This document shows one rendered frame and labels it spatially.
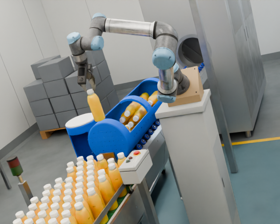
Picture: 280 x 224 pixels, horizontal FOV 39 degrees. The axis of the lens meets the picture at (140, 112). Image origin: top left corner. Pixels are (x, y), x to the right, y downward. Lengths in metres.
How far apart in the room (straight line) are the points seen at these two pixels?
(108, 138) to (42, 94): 4.10
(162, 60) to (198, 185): 1.06
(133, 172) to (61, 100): 4.38
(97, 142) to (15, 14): 5.39
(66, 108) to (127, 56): 2.09
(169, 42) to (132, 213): 0.95
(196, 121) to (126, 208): 0.74
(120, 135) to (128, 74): 5.63
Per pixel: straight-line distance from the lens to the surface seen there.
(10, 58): 7.22
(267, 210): 3.42
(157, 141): 2.85
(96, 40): 2.11
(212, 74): 3.62
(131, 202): 2.24
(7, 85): 7.03
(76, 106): 6.27
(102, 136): 2.49
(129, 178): 2.10
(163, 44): 2.03
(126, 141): 2.43
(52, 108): 6.52
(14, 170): 2.35
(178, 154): 2.68
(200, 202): 2.85
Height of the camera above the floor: 1.96
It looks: 18 degrees down
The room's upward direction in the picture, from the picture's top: 17 degrees counter-clockwise
